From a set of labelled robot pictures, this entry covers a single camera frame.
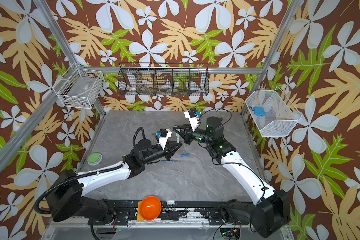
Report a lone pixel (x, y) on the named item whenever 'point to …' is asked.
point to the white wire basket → (79, 88)
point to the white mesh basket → (281, 116)
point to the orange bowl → (150, 208)
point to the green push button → (94, 159)
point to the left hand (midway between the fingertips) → (180, 141)
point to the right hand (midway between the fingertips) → (174, 129)
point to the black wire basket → (163, 79)
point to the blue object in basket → (259, 111)
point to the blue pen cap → (185, 155)
